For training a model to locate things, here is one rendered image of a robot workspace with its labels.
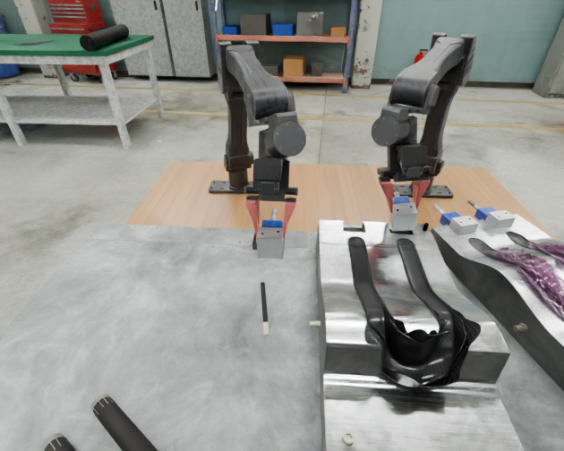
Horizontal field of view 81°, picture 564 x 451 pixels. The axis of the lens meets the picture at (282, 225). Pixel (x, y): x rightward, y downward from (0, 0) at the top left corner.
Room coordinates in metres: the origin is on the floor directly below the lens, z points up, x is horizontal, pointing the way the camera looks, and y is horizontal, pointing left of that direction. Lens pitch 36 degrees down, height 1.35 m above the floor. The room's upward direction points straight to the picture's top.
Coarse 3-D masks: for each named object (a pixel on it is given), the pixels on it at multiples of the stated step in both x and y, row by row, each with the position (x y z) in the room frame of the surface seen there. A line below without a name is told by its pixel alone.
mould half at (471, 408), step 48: (336, 240) 0.58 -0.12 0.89; (384, 240) 0.58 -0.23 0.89; (432, 240) 0.58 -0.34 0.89; (336, 288) 0.43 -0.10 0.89; (384, 288) 0.43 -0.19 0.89; (432, 288) 0.44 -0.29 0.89; (336, 336) 0.30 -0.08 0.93; (480, 336) 0.29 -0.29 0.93; (336, 384) 0.26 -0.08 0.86; (384, 384) 0.26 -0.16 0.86; (480, 384) 0.26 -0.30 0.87; (336, 432) 0.19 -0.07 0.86; (384, 432) 0.19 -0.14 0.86; (432, 432) 0.19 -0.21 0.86; (480, 432) 0.19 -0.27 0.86
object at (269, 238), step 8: (272, 208) 0.62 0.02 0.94; (272, 216) 0.59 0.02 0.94; (264, 224) 0.56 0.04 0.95; (272, 224) 0.56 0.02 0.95; (280, 224) 0.56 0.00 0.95; (264, 232) 0.51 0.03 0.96; (272, 232) 0.51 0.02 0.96; (280, 232) 0.51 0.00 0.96; (264, 240) 0.49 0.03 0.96; (272, 240) 0.49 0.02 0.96; (280, 240) 0.49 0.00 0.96; (264, 248) 0.50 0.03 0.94; (272, 248) 0.49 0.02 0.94; (280, 248) 0.49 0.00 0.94; (264, 256) 0.50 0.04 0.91; (272, 256) 0.50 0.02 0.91; (280, 256) 0.49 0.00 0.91
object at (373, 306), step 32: (352, 256) 0.53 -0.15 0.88; (416, 256) 0.53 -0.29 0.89; (416, 288) 0.44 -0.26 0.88; (384, 320) 0.34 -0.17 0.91; (448, 320) 0.34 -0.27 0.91; (384, 352) 0.28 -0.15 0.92; (416, 352) 0.28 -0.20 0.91; (448, 352) 0.30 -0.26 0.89; (416, 384) 0.24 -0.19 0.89; (448, 384) 0.24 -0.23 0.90
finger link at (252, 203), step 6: (246, 198) 0.55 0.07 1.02; (252, 198) 0.54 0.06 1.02; (258, 198) 0.57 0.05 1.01; (246, 204) 0.52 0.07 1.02; (252, 204) 0.52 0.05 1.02; (258, 204) 0.56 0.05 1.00; (252, 210) 0.52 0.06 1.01; (258, 210) 0.56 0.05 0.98; (252, 216) 0.52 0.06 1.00; (258, 216) 0.55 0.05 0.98; (258, 222) 0.54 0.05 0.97; (258, 228) 0.52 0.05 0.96
